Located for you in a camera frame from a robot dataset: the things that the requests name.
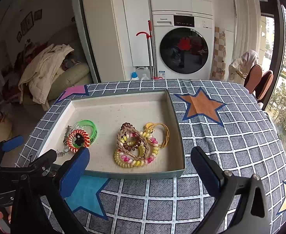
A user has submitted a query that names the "orange red spiral hair tie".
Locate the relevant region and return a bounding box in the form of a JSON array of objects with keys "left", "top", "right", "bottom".
[{"left": 66, "top": 128, "right": 91, "bottom": 154}]

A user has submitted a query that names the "teal shallow tray box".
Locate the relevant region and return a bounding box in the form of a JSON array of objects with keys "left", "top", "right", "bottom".
[{"left": 38, "top": 90, "right": 186, "bottom": 179}]

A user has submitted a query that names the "pink yellow spiral hair tie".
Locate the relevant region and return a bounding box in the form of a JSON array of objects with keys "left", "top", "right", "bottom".
[{"left": 118, "top": 130, "right": 159, "bottom": 165}]

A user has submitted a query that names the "green translucent bangle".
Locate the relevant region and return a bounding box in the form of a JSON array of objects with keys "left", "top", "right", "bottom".
[{"left": 70, "top": 119, "right": 98, "bottom": 148}]

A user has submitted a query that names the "brown chair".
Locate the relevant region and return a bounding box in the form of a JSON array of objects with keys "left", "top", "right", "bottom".
[
  {"left": 255, "top": 70, "right": 274, "bottom": 102},
  {"left": 244, "top": 65, "right": 262, "bottom": 94}
]

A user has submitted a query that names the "cream cloth on chair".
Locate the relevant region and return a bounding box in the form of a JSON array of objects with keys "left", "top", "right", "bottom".
[{"left": 228, "top": 50, "right": 259, "bottom": 85}]

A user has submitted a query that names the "red handled mop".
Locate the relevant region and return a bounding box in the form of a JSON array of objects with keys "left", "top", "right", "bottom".
[{"left": 136, "top": 19, "right": 163, "bottom": 80}]

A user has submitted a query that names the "silver chain hair clip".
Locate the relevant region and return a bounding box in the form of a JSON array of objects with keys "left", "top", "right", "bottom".
[{"left": 57, "top": 125, "right": 71, "bottom": 157}]

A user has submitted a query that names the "checkered tile panel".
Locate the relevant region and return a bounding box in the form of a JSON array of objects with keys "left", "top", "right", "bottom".
[{"left": 210, "top": 27, "right": 226, "bottom": 81}]

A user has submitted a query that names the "green sofa armchair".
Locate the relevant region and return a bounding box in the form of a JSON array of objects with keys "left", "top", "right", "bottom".
[{"left": 22, "top": 62, "right": 93, "bottom": 110}]

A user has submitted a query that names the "checked blue tablecloth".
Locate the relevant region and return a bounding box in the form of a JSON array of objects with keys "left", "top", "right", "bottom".
[{"left": 14, "top": 79, "right": 286, "bottom": 234}]

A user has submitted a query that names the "gold cord bracelet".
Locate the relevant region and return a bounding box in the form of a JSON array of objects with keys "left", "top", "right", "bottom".
[{"left": 143, "top": 122, "right": 170, "bottom": 149}]

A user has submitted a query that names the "white washing machine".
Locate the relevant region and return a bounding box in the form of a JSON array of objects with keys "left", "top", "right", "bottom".
[{"left": 152, "top": 11, "right": 214, "bottom": 80}]

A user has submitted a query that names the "cream jacket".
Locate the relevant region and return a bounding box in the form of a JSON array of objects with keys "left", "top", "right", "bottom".
[{"left": 18, "top": 44, "right": 74, "bottom": 105}]

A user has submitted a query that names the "brown braided hair band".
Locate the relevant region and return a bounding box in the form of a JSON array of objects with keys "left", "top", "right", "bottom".
[{"left": 116, "top": 123, "right": 152, "bottom": 161}]

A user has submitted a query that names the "black hair claw clip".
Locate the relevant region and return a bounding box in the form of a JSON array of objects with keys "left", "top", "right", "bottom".
[{"left": 74, "top": 133, "right": 84, "bottom": 148}]

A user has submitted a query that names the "white detergent jug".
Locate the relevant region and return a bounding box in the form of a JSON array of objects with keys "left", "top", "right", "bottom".
[{"left": 135, "top": 66, "right": 151, "bottom": 80}]

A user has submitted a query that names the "white cabinet door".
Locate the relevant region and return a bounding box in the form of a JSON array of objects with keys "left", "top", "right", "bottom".
[{"left": 112, "top": 0, "right": 150, "bottom": 67}]

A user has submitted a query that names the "left hand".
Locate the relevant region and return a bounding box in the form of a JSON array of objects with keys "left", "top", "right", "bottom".
[{"left": 0, "top": 206, "right": 12, "bottom": 233}]

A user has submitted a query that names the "brown metallic spiral hair tie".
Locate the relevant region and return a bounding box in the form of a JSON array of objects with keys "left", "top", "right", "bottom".
[{"left": 120, "top": 122, "right": 143, "bottom": 152}]

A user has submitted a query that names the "blue cap bottle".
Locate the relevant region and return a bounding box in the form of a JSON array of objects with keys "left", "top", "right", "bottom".
[{"left": 131, "top": 72, "right": 140, "bottom": 81}]

